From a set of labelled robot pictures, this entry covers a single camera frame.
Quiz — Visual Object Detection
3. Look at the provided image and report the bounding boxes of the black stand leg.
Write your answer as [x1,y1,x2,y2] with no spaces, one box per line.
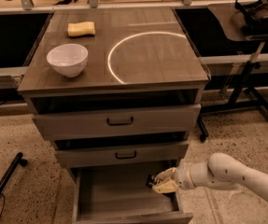
[0,152,28,195]

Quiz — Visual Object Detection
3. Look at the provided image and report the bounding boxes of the yellow sponge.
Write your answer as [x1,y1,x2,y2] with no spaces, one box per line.
[67,21,95,37]

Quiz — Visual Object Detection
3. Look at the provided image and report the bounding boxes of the dark rxbar chocolate bar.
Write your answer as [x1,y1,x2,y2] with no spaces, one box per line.
[146,175,155,189]

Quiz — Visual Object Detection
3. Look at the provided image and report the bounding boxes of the black side table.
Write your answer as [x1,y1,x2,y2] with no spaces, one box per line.
[197,2,268,142]

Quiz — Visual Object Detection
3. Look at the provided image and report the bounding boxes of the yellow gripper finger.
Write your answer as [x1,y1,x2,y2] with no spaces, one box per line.
[154,167,176,182]
[152,179,177,194]

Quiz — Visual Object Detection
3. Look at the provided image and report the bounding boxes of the middle drawer with handle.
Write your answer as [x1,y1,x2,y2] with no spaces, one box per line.
[55,141,189,168]

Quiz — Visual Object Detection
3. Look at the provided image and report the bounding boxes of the wooden drawer cabinet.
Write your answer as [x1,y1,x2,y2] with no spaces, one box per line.
[17,6,210,224]

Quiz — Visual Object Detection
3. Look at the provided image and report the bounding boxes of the drawer with handle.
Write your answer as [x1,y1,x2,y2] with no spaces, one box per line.
[55,141,189,168]
[33,105,201,140]

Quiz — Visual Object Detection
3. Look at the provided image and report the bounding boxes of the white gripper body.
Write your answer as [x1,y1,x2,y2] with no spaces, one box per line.
[174,162,192,189]

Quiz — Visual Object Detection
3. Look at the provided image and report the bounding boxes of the top drawer with handle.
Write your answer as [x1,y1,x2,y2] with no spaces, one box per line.
[33,105,201,140]

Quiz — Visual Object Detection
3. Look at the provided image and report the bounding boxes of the white ceramic bowl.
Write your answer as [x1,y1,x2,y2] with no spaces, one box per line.
[47,44,89,77]

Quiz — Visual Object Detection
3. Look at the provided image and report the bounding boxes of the black headset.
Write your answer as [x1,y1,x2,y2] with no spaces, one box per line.
[234,0,268,34]

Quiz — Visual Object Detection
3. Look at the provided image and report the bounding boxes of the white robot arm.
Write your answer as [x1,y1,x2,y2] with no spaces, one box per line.
[151,153,268,202]

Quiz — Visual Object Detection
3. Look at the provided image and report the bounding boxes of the open bottom drawer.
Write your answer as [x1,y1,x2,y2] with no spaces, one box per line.
[72,161,193,224]

